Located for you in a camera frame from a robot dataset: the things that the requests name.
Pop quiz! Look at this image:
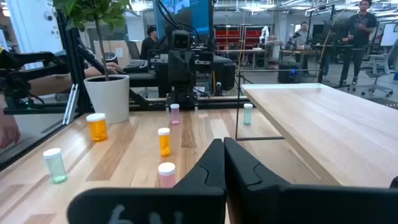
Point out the green plant in white pot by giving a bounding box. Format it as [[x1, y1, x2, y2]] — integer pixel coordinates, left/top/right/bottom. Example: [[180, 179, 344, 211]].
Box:
[[51, 0, 134, 125]]

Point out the black computer keyboard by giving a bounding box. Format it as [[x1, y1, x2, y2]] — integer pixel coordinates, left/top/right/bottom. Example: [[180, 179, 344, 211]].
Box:
[[123, 58, 149, 74]]

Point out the large blue-screen monitor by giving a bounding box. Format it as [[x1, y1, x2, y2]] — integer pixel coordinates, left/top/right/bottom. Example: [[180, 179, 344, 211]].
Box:
[[154, 0, 215, 43]]

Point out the person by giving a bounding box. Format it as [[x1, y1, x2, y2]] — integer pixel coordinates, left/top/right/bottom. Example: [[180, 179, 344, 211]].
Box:
[[290, 21, 313, 50], [139, 25, 159, 60], [338, 0, 379, 86]]

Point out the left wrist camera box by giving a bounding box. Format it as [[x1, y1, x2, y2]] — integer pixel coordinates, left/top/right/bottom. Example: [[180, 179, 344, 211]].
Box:
[[170, 29, 192, 50]]

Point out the black box with blue light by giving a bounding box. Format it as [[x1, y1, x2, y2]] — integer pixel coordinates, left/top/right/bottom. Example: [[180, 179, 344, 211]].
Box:
[[277, 60, 304, 84]]

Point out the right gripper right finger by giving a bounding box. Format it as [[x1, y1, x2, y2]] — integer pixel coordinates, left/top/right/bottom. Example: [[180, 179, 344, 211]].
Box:
[[223, 137, 398, 224]]

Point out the grey office chair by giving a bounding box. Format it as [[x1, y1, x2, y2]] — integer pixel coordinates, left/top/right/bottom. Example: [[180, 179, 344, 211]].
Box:
[[360, 39, 398, 97]]

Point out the person's hand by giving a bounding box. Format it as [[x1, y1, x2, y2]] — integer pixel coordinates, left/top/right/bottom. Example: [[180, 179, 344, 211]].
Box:
[[0, 107, 21, 149]]

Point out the cardboard box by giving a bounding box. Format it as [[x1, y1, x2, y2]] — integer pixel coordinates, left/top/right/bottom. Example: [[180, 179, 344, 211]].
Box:
[[93, 39, 142, 68]]

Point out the green bottle with white pills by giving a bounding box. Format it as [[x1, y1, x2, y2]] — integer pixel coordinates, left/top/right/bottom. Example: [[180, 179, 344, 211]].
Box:
[[42, 147, 68, 185]]

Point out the red storage bin rack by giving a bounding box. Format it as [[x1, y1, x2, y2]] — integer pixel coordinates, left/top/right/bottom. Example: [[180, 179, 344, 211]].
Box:
[[243, 24, 264, 50], [213, 24, 243, 50]]

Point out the large orange medicine bottle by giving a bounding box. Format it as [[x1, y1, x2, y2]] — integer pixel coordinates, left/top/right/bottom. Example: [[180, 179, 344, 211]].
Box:
[[86, 113, 109, 143]]

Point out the black aluminium rig frame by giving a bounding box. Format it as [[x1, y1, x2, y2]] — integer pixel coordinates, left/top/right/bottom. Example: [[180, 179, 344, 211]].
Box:
[[0, 9, 252, 172]]

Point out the black computer case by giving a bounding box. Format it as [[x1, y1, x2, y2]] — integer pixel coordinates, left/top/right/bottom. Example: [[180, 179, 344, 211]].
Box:
[[213, 55, 236, 91]]

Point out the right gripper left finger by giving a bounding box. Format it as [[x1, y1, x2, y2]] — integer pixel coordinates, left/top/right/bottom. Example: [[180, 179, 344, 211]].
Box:
[[67, 138, 227, 224]]

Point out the small orange medicine bottle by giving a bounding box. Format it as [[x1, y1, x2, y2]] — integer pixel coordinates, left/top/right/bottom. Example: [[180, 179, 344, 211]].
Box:
[[157, 127, 172, 157]]

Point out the small pink medicine bottle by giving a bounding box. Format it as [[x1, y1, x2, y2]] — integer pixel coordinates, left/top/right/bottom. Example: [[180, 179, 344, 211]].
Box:
[[170, 103, 181, 126], [157, 162, 177, 189]]

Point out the whiteboard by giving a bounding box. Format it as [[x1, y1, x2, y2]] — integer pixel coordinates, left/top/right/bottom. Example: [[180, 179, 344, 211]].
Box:
[[379, 22, 398, 47]]

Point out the silver metal bracket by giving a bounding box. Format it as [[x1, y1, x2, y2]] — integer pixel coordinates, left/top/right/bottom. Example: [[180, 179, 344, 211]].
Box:
[[62, 83, 80, 126]]

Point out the small green medicine bottle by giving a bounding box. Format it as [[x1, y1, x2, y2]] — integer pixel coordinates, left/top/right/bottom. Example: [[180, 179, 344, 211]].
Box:
[[243, 103, 254, 126]]

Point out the black steel tumbler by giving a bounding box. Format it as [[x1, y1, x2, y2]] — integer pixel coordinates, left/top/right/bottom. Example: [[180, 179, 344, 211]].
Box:
[[104, 52, 119, 65]]

